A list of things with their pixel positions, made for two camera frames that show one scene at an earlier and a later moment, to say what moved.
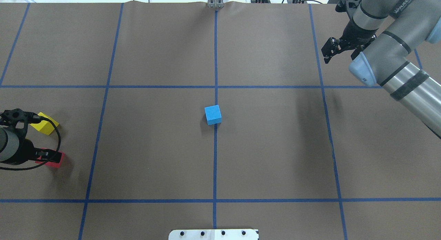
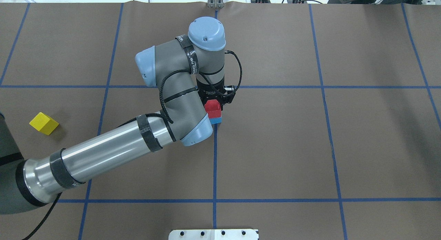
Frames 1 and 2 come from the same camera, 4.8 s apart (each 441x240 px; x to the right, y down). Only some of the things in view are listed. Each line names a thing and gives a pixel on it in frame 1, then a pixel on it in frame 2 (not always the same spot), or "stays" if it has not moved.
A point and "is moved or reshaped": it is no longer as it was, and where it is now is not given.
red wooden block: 53,164 is moved or reshaped
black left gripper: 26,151 → 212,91
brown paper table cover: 172,115 stays
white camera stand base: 214,234 stays
